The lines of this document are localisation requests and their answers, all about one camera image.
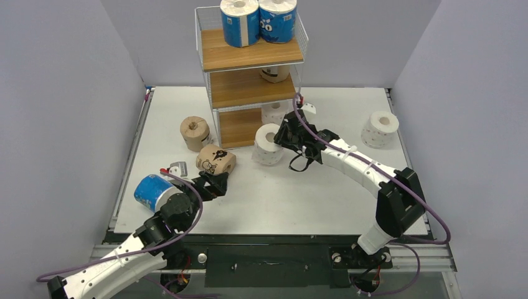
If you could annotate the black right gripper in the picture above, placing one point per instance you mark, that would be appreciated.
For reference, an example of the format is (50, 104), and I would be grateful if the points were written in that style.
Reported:
(290, 131)

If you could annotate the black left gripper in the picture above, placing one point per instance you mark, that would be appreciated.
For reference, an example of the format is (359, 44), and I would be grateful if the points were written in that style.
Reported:
(217, 185)

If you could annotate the brown cartoon printed roll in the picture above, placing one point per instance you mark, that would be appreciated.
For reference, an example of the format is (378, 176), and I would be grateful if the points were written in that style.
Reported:
(215, 160)

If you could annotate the white dotted roll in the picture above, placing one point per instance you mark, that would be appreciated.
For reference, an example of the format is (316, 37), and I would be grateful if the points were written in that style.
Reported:
(274, 112)
(265, 150)

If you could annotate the brown paper roll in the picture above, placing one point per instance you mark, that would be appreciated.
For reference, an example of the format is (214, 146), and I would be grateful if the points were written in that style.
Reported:
(275, 74)

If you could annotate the white wire wooden shelf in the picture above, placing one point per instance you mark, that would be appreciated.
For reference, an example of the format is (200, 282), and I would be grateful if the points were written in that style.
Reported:
(235, 88)

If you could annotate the blue white roll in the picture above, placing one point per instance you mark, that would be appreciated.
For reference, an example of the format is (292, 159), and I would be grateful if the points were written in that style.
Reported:
(240, 22)
(277, 20)

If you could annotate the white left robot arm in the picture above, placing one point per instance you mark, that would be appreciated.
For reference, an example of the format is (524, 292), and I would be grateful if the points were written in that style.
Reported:
(177, 206)

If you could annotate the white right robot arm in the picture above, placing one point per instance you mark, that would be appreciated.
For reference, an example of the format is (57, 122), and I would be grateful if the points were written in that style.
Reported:
(396, 191)

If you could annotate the brown roll back left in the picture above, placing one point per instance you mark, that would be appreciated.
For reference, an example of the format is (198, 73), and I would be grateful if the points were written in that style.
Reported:
(195, 132)

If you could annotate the blue roll left edge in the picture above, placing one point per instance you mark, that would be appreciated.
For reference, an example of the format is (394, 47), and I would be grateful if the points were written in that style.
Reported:
(154, 191)

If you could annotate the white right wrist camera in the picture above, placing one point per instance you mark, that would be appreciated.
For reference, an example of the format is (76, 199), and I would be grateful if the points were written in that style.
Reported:
(308, 109)

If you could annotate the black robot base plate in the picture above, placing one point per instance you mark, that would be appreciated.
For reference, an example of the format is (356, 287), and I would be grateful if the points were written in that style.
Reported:
(229, 261)

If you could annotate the white roll near right wall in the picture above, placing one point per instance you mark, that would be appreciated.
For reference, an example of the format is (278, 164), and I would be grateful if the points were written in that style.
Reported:
(380, 129)

